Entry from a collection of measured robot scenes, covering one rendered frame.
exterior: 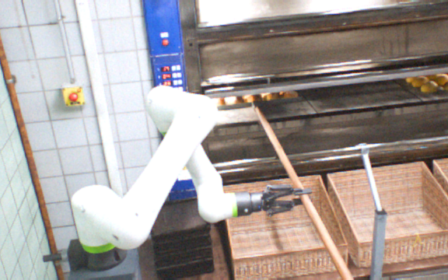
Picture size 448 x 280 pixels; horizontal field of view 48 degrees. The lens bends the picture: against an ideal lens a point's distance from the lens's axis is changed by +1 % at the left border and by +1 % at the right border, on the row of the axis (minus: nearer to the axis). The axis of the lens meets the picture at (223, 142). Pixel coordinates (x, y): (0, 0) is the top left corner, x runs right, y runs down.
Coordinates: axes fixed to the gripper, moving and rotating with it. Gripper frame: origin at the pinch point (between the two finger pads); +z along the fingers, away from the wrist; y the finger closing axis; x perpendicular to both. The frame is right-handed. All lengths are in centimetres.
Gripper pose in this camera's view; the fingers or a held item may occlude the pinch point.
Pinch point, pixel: (302, 195)
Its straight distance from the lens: 193.9
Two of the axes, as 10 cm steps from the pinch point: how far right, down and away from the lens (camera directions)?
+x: 1.4, 4.1, -9.0
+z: 9.9, -1.2, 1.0
